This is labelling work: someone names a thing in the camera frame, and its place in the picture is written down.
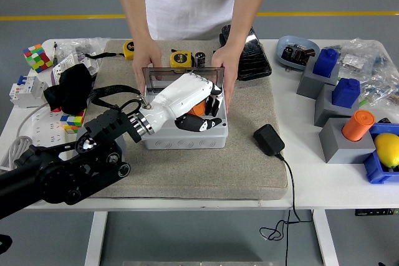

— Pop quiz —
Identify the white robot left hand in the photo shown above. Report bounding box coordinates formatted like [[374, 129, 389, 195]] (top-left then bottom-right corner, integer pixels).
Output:
[[139, 72, 224, 136]]

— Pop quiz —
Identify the person's right hand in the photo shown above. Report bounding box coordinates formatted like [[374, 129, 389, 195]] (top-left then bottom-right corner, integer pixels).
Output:
[[132, 39, 163, 93]]

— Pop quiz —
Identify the person's left hand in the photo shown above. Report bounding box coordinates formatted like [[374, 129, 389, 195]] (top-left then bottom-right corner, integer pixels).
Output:
[[211, 46, 243, 115]]

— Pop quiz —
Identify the orange cylinder battery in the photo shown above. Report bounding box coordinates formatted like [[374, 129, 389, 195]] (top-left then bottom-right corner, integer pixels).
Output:
[[189, 100, 207, 117], [342, 110, 376, 143]]

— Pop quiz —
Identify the smoky transparent box lid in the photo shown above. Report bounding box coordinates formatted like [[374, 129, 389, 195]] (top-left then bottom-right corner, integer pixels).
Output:
[[142, 66, 226, 96]]

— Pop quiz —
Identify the grey electrical junction box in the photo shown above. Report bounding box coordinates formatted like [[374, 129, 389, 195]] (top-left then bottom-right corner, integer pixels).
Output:
[[142, 85, 230, 151]]

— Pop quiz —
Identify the glossy black pouch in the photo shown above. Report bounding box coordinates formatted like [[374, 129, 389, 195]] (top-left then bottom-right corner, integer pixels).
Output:
[[219, 24, 273, 82]]

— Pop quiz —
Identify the yellow tape measure round face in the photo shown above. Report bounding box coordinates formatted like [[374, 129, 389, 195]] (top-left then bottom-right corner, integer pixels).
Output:
[[170, 50, 195, 69]]

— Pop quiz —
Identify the black table control panel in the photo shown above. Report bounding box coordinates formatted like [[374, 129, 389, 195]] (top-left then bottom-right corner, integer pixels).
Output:
[[355, 208, 399, 217]]

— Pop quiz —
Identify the light blue bowl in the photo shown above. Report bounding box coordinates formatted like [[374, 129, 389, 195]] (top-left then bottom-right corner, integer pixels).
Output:
[[276, 35, 321, 72]]

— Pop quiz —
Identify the clear bag of dark parts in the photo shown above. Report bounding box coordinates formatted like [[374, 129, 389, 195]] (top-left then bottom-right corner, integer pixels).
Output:
[[57, 37, 110, 62]]

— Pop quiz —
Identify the dark capacitors pile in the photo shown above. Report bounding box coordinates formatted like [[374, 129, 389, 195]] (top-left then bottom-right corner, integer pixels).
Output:
[[281, 44, 316, 65]]

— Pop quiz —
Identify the person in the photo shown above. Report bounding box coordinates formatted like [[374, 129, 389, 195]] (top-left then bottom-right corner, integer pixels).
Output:
[[111, 0, 272, 115]]

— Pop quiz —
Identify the grey-brown mat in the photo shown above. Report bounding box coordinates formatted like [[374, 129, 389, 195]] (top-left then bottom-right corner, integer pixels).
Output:
[[67, 39, 289, 201]]

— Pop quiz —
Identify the black cloth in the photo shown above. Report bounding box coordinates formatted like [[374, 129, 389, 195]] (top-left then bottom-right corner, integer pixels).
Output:
[[43, 63, 96, 115]]

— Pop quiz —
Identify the grey block holder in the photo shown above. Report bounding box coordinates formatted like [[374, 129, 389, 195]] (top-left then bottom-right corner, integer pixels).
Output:
[[318, 117, 377, 164], [296, 59, 341, 101], [314, 84, 362, 128]]

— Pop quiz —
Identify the white purple package card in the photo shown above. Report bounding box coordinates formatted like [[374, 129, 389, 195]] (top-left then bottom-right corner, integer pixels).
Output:
[[50, 52, 80, 86]]

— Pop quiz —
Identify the black power adapter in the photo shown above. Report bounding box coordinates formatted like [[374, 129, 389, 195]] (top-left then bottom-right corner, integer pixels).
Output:
[[252, 123, 286, 157]]

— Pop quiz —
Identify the blue plastic bin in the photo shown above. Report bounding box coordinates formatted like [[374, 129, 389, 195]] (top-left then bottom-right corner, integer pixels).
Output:
[[362, 122, 399, 184]]

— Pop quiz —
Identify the white table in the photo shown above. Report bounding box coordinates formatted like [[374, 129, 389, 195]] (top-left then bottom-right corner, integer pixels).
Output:
[[0, 38, 399, 266]]

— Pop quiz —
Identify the blue plastic block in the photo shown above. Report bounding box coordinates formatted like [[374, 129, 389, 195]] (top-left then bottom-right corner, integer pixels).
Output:
[[331, 78, 361, 108], [312, 48, 340, 78]]

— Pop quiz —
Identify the flat colourful puzzle cube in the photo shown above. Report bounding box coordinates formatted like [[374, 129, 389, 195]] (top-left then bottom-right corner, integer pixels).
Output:
[[59, 108, 87, 135]]

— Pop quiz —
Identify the yellow lemon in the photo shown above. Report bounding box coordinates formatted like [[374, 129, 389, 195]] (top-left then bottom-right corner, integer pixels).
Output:
[[373, 133, 399, 169]]

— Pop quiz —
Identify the small bag of white parts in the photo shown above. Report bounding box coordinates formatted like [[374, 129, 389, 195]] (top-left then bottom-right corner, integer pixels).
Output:
[[340, 54, 366, 70]]

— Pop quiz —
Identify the white circuit breaker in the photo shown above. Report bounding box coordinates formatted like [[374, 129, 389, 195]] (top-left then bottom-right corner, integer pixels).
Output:
[[9, 75, 49, 108]]

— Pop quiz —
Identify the large clear bag of parts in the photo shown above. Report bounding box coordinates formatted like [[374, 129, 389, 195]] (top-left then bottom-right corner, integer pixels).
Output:
[[336, 37, 399, 108]]

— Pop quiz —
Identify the yellow tape measure with strap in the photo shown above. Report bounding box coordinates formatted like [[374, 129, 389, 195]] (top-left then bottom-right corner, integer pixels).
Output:
[[85, 39, 137, 60]]

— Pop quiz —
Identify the black adapter cord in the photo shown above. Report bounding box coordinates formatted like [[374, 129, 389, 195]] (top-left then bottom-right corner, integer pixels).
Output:
[[259, 152, 314, 266]]

